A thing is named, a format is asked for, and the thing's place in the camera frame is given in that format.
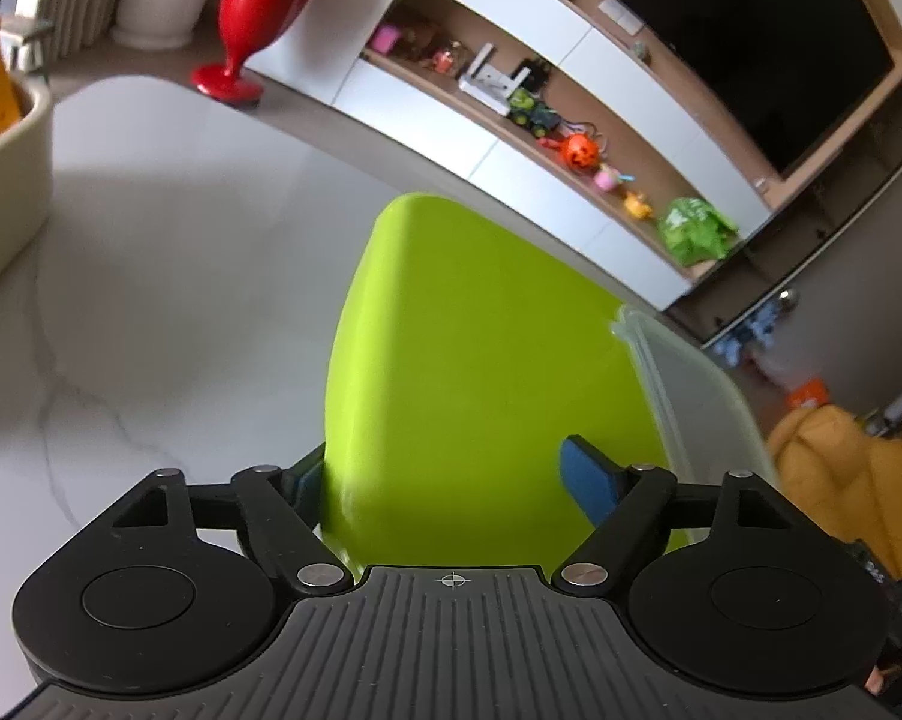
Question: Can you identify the red goblet-shaped vase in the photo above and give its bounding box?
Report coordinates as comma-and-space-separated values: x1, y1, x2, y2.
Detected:
191, 0, 332, 104

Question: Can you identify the lime green plastic lid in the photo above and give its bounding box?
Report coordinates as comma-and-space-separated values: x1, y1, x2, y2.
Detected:
322, 193, 692, 567

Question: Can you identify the clear plastic box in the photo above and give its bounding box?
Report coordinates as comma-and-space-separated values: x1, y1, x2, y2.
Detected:
608, 305, 782, 488

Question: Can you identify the green toy truck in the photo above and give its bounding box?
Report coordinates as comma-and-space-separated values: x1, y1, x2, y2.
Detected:
507, 88, 561, 137

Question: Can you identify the white router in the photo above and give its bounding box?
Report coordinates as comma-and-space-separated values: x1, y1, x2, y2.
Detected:
458, 43, 533, 117

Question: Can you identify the orange packet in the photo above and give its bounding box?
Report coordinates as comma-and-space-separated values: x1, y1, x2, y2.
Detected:
784, 377, 833, 412

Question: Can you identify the green plastic bag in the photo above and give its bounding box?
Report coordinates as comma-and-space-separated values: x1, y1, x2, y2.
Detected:
657, 197, 738, 265

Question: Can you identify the yellow sofa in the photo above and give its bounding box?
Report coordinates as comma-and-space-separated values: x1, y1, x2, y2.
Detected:
766, 390, 902, 582

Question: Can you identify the cream organizer box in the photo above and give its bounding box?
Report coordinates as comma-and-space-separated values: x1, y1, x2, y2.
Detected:
0, 71, 55, 308

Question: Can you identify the grey side shelf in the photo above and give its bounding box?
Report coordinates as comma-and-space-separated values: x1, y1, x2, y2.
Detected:
661, 45, 902, 350

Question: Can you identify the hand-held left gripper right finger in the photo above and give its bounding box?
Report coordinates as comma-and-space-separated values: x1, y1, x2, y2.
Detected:
552, 435, 797, 601

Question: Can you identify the black television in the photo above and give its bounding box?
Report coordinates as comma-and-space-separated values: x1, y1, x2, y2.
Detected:
541, 0, 896, 179

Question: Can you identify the white marble desktop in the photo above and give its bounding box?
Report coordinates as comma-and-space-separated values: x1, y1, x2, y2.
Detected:
0, 75, 647, 720

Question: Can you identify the blue plush toy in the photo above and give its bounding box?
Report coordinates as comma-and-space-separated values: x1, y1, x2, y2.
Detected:
709, 289, 801, 368

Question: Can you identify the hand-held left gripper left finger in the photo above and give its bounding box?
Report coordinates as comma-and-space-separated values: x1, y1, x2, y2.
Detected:
110, 444, 354, 593

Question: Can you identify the orange pumpkin toy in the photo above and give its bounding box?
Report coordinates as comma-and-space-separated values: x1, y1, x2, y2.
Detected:
558, 133, 600, 172

